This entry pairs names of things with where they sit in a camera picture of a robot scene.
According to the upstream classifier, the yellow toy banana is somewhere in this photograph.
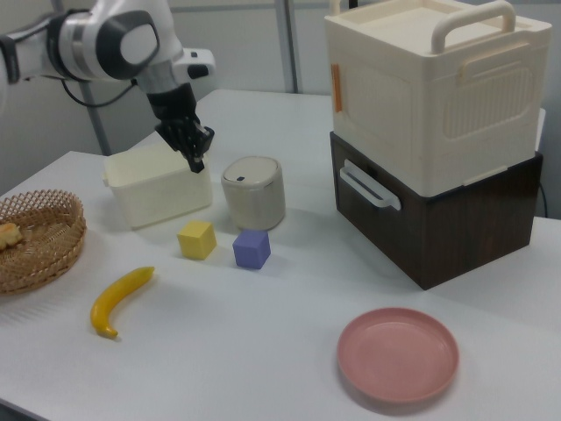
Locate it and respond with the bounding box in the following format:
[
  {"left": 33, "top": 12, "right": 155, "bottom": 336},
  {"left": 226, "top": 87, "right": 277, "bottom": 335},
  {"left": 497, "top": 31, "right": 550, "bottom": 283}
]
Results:
[{"left": 89, "top": 266, "right": 156, "bottom": 339}]

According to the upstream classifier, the cream open plastic container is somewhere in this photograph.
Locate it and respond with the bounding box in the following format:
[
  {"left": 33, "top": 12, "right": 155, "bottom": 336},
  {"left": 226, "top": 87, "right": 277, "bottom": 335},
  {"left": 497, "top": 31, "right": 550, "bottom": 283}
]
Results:
[{"left": 101, "top": 142, "right": 215, "bottom": 231}]

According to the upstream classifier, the purple cube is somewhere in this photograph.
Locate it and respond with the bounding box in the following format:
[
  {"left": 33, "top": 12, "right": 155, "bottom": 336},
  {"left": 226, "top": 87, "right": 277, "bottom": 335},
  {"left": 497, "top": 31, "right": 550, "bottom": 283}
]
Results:
[{"left": 231, "top": 228, "right": 272, "bottom": 270}]

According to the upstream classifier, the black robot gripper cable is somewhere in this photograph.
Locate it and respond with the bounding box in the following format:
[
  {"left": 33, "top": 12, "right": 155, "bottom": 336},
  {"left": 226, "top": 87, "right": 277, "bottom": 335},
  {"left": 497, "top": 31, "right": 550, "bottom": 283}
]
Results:
[{"left": 60, "top": 77, "right": 140, "bottom": 109}]

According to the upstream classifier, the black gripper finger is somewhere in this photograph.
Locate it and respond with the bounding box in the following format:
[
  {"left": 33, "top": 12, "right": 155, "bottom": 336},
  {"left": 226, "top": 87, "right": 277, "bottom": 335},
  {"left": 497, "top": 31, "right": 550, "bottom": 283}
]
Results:
[
  {"left": 154, "top": 118, "right": 196, "bottom": 154},
  {"left": 187, "top": 125, "right": 217, "bottom": 173}
]

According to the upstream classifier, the woven wicker basket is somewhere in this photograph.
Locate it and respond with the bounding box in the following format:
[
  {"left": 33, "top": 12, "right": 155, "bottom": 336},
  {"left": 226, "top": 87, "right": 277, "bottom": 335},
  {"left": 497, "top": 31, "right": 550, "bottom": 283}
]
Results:
[{"left": 0, "top": 188, "right": 88, "bottom": 296}]

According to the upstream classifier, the yellow cube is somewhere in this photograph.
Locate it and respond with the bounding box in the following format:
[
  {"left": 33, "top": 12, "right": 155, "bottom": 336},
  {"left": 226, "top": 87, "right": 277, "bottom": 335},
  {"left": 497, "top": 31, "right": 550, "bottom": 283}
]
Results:
[{"left": 176, "top": 220, "right": 218, "bottom": 260}]

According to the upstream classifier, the wooden drawer with white handle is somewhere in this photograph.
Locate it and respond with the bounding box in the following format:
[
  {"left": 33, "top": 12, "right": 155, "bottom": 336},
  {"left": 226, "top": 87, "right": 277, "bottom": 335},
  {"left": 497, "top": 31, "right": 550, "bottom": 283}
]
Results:
[{"left": 332, "top": 144, "right": 422, "bottom": 251}]

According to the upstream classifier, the dark wood drawer cabinet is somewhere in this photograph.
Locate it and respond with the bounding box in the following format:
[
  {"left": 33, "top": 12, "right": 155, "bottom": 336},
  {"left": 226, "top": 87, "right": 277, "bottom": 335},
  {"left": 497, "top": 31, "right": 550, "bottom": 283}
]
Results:
[{"left": 328, "top": 131, "right": 544, "bottom": 290}]

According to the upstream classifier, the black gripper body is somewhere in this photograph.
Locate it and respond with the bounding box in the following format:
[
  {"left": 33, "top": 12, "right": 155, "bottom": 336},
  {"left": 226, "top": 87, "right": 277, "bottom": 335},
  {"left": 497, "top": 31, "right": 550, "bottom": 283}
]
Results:
[{"left": 146, "top": 82, "right": 202, "bottom": 128}]

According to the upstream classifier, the beige mini trash bin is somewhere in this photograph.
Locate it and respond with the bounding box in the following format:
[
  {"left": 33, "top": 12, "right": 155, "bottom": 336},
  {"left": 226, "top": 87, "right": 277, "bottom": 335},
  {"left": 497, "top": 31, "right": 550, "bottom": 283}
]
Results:
[{"left": 220, "top": 156, "right": 287, "bottom": 232}]

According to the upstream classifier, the cream plastic box with handle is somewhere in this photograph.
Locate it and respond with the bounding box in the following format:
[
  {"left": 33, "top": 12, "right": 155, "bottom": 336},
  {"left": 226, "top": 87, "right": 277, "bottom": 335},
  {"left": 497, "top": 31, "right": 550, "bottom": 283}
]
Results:
[{"left": 323, "top": 0, "right": 553, "bottom": 197}]

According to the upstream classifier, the pink plate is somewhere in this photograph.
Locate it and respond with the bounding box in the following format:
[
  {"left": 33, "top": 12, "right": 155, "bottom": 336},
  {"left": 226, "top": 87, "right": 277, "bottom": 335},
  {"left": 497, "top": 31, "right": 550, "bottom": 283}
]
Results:
[{"left": 336, "top": 307, "right": 460, "bottom": 403}]

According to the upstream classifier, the toy bread roll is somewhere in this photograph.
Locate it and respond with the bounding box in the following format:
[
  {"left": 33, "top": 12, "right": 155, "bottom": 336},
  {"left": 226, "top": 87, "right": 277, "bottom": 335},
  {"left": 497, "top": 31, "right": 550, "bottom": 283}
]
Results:
[{"left": 0, "top": 222, "right": 23, "bottom": 251}]

